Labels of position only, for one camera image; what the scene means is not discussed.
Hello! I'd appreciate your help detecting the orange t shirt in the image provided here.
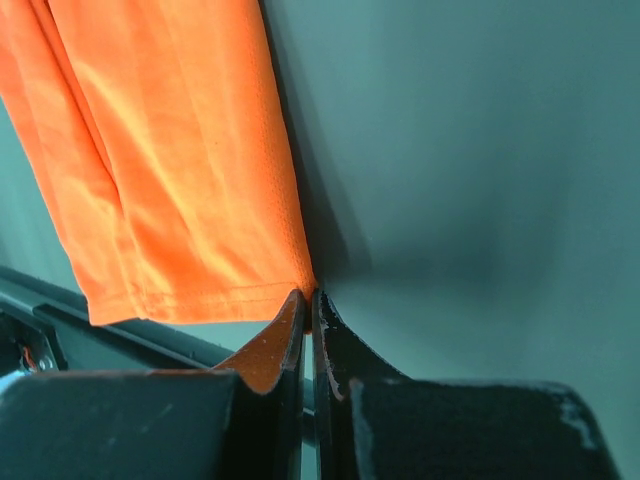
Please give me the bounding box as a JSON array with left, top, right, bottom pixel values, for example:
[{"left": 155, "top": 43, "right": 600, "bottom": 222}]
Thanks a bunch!
[{"left": 1, "top": 1, "right": 316, "bottom": 326}]

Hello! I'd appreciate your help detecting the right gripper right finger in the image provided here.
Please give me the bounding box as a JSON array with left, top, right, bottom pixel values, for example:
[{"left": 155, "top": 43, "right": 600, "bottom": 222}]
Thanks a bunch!
[{"left": 312, "top": 291, "right": 619, "bottom": 479}]

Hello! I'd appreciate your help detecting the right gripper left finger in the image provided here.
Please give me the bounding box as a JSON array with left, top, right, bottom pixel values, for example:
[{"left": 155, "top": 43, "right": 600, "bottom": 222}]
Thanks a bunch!
[{"left": 1, "top": 290, "right": 306, "bottom": 479}]

